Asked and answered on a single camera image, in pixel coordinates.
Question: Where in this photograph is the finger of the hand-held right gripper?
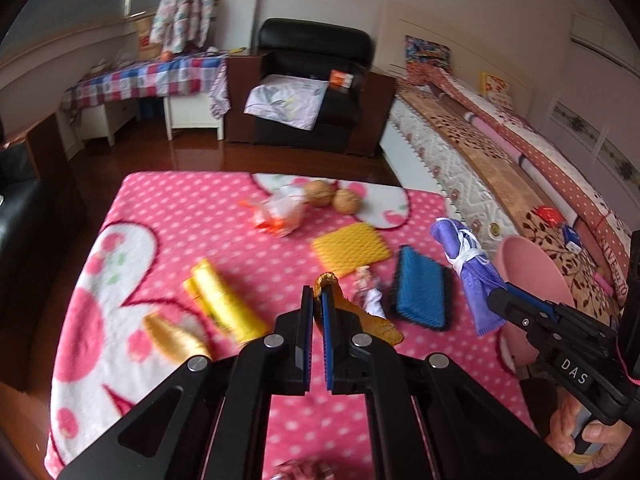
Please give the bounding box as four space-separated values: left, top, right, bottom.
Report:
504 281 563 322
487 287 548 343

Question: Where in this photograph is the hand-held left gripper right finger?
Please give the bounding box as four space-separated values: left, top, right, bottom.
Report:
321 282 576 480

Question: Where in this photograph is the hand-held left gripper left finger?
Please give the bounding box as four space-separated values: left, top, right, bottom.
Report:
60 284 314 480

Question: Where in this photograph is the pink plastic basin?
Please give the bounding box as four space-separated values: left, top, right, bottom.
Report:
497 236 576 377

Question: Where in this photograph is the golden bread slice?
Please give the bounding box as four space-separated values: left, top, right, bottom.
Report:
312 271 404 347

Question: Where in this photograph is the printed paper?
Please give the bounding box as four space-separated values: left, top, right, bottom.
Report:
351 265 387 320

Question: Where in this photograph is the yellow bread piece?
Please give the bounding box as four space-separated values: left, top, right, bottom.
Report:
142 311 211 362

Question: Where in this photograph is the person's right hand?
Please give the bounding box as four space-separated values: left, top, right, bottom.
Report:
545 397 640 473

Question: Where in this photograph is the blue tissue pack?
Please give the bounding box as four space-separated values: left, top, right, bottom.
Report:
560 222 584 252

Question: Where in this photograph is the yellow tube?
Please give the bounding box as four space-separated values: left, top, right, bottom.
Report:
182 258 271 343

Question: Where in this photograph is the yellow waffle sponge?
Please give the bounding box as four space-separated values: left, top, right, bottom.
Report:
310 222 390 277

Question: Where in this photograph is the red packet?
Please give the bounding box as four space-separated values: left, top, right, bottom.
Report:
530 205 560 227

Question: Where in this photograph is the blue sponge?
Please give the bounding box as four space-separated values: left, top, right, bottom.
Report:
389 245 454 332

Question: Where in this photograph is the orange white plastic wrapper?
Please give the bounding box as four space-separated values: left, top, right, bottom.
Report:
240 185 307 238

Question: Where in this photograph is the walnut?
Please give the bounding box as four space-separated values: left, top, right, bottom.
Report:
333 189 362 215
304 181 334 207

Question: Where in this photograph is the red polka dot quilt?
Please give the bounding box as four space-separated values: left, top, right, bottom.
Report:
405 62 632 306

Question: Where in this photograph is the pink polka dot blanket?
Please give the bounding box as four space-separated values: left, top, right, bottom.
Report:
44 170 543 480

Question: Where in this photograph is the brown leaf print blanket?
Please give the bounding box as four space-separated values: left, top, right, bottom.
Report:
395 82 626 321

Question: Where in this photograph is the rolled pink mat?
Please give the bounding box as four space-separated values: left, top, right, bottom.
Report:
462 110 532 170

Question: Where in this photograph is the white bed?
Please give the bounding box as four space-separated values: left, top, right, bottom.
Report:
374 2 640 321

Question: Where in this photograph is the white wardrobe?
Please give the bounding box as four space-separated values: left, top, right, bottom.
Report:
545 10 640 196

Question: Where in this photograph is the yellow floral pillow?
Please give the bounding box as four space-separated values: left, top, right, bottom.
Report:
480 72 514 111

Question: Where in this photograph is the tall wooden side cabinet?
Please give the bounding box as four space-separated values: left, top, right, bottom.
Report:
347 70 398 158

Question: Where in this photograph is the white floral cloth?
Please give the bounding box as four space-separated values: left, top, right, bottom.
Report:
243 74 330 132

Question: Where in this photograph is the low wooden side cabinet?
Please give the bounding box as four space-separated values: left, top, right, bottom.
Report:
224 49 271 145

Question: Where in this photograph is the purple patterned cloth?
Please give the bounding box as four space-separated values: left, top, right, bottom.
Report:
207 62 231 120

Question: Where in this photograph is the colourful pillow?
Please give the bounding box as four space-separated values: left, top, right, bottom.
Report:
404 35 451 81

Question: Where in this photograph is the black leather armchair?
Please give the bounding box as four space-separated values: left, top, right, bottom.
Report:
252 18 373 153

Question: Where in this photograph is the checked tablecloth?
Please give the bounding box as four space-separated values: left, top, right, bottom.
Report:
61 52 230 123

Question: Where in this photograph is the hanging patterned jacket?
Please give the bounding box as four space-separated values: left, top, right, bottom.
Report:
149 0 213 56

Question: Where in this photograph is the white cord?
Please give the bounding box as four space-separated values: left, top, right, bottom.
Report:
449 229 490 267

